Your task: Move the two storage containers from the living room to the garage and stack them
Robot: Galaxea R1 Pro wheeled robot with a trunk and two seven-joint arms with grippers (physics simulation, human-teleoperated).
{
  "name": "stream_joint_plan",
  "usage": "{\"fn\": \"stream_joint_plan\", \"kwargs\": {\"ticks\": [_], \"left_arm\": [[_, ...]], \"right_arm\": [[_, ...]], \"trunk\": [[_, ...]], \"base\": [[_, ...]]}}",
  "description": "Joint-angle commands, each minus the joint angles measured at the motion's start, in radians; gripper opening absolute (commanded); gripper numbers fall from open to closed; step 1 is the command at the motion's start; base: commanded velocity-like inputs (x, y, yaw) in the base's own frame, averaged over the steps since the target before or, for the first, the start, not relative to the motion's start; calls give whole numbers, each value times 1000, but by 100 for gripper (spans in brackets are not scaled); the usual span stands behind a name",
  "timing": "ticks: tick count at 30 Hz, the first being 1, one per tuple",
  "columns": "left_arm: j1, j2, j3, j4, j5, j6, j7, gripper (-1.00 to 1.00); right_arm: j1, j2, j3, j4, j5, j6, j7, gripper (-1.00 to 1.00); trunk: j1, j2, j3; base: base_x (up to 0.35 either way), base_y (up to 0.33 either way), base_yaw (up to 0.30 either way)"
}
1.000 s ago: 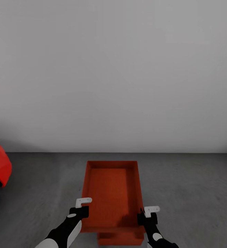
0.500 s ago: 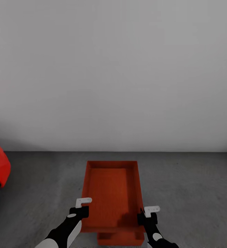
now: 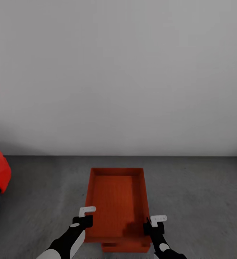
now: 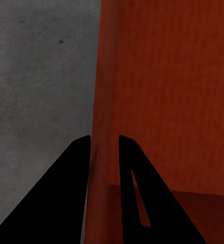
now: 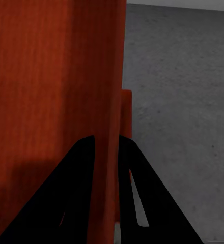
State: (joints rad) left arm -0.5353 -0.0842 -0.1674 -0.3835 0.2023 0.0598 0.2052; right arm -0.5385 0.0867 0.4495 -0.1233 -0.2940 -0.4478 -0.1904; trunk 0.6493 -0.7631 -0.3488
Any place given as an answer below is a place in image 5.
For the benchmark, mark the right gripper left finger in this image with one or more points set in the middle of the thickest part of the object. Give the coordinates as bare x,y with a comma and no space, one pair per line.
58,213

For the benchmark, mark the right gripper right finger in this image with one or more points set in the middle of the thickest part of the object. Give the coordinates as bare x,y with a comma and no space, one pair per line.
167,223

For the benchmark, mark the storage box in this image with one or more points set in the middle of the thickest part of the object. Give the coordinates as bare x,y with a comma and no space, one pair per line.
126,131
61,68

